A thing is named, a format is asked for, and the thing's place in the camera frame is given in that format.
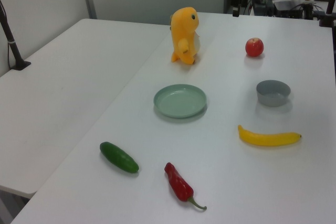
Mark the red apple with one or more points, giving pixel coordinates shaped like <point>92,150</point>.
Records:
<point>254,48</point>

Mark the grey bowl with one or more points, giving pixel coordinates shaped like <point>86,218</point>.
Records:
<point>270,100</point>

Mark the black electronics box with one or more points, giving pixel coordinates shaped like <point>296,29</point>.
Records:
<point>287,10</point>

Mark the yellow plush dinosaur toy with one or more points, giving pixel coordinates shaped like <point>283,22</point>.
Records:
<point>183,30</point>

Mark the black clamp stand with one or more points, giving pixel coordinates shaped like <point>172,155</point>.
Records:
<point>325,20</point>

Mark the pale green plate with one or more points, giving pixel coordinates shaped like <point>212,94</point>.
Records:
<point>181,102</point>

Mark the yellow banana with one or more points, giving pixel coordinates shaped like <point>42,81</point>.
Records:
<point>262,140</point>

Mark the red chili pepper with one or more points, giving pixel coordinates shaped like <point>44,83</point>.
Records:
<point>178,184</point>

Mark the green cucumber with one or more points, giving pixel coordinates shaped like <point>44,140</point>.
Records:
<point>118,157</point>

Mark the black camera pole with base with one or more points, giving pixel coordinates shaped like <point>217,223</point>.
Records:
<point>13,48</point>

